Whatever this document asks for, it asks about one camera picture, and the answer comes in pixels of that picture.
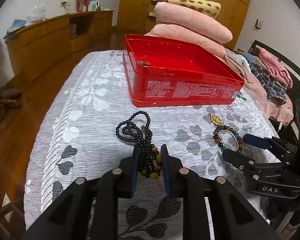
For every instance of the blue folded cloth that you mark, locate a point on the blue folded cloth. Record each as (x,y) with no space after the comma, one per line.
(17,24)

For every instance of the red metal tin box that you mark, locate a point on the red metal tin box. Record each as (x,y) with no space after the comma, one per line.
(166,72)

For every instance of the dark wooden headboard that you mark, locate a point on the dark wooden headboard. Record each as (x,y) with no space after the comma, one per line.
(290,131)

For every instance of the lower pink folded quilt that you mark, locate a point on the lower pink folded quilt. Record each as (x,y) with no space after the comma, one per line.
(177,32)

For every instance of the wooden sideboard cabinet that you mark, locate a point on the wooden sideboard cabinet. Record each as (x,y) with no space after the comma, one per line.
(35,48)

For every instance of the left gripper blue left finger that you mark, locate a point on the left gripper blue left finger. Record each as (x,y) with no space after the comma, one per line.
(88,207)

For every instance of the pink folded clothes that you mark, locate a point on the pink folded clothes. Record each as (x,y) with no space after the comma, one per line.
(275,68)

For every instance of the gold filigree ball pendant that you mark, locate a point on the gold filigree ball pendant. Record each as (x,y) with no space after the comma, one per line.
(217,121)

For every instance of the pink folded quilt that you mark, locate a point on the pink folded quilt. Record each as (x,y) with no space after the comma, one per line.
(193,20)
(177,32)

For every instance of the silver bangle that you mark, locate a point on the silver bangle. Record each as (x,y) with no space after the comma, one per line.
(224,134)

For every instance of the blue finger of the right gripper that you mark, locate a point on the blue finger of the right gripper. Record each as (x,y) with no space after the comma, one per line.
(245,164)
(274,145)

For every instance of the white plastic bag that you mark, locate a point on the white plastic bag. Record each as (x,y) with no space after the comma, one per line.
(36,14)

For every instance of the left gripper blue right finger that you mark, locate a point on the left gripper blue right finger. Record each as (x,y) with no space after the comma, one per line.
(212,209)

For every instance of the wall light switch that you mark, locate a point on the wall light switch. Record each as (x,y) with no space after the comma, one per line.
(258,24)

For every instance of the white floral bedspread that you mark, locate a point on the white floral bedspread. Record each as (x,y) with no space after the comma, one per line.
(92,125)

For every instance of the red photo frame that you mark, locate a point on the red photo frame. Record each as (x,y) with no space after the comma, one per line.
(81,4)

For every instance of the white electric kettle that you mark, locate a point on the white electric kettle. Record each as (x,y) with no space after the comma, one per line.
(94,4)

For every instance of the yellow brown spotted blanket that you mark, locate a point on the yellow brown spotted blanket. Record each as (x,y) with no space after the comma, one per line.
(209,8)

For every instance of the plaid folded shirt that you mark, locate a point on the plaid folded shirt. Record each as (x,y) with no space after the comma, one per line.
(274,90)

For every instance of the pink bed sheet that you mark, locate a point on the pink bed sheet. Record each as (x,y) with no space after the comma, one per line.
(272,108)

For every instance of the upper pink folded quilt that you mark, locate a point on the upper pink folded quilt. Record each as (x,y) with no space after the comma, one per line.
(193,20)

